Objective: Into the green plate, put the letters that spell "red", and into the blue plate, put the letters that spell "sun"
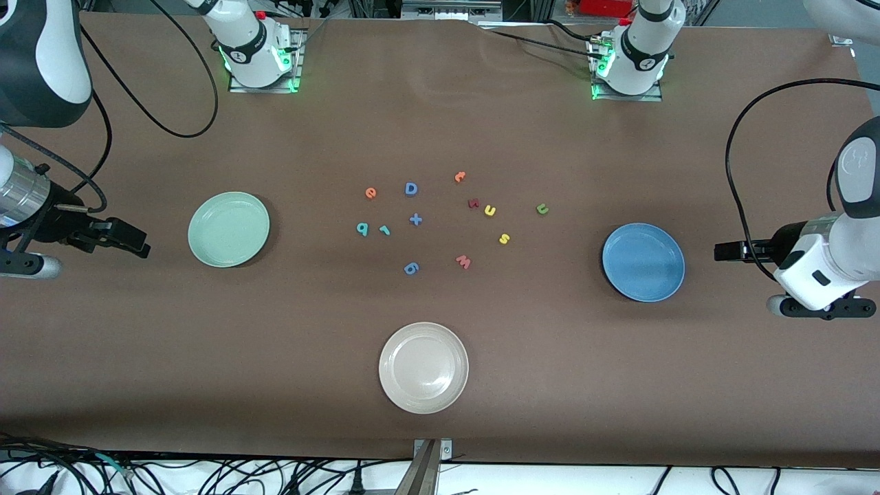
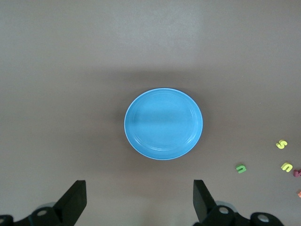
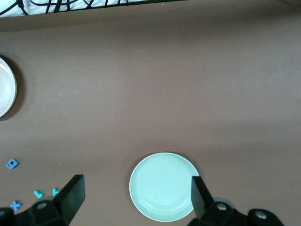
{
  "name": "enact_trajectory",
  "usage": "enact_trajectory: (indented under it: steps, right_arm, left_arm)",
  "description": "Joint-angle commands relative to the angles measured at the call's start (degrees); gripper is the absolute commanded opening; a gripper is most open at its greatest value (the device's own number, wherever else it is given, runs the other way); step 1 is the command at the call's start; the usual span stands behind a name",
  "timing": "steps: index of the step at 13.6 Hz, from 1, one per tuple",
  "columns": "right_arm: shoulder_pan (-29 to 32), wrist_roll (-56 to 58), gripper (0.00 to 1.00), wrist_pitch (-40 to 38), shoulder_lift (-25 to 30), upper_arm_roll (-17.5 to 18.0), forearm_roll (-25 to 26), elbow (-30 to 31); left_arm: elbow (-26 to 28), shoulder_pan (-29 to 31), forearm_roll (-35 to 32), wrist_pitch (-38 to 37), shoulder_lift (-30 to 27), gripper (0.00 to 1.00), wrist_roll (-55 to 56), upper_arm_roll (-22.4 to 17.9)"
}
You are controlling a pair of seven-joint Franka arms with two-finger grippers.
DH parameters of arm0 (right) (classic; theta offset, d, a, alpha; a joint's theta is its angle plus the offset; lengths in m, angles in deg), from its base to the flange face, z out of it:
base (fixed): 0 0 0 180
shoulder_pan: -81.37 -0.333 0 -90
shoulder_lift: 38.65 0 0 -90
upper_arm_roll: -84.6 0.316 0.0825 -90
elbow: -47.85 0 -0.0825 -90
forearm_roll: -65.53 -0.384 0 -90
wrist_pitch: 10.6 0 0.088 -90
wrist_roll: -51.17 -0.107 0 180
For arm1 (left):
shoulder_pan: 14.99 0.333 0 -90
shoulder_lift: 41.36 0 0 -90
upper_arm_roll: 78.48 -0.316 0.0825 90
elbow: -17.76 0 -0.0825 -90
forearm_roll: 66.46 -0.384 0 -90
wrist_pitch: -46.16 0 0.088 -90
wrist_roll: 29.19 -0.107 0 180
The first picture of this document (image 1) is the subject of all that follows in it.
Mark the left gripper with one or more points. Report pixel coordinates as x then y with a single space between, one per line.
779 244

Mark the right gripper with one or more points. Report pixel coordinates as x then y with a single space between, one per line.
60 224

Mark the teal foam letter d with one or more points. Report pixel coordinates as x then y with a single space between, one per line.
365 230

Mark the blue plate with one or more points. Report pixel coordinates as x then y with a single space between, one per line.
643 262

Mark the light green plate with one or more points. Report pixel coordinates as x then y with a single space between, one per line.
229 230

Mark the red box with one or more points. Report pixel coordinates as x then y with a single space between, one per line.
605 7

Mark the pink foam letter w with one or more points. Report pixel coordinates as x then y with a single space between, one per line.
463 262

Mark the blue foam number six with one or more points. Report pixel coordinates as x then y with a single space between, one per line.
408 267

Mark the blue foam letter D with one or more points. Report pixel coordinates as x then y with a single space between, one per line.
407 189

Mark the beige plate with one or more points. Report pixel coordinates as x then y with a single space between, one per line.
423 368

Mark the brown table cover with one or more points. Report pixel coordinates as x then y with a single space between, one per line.
440 103

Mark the metal equipment rack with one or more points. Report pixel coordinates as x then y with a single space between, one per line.
450 8

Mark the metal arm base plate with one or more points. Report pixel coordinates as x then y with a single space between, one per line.
297 75
639 98

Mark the aluminium frame bracket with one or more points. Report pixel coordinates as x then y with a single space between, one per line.
840 39

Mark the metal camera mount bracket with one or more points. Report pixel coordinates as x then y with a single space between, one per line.
427 471

